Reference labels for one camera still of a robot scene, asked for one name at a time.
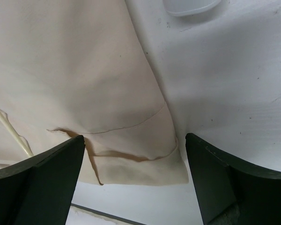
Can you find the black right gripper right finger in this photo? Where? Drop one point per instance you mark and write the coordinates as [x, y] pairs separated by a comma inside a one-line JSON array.
[[230, 190]]

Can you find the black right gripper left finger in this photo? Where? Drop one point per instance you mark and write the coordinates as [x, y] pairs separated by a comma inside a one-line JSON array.
[[39, 190]]

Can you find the wooden hanger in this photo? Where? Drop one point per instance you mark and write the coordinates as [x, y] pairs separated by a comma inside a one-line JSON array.
[[19, 139]]

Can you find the beige trousers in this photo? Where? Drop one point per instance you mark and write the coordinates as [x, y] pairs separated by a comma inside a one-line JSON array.
[[76, 67]]

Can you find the metal clothes rack frame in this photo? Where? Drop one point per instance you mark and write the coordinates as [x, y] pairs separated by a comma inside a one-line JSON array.
[[179, 8]]

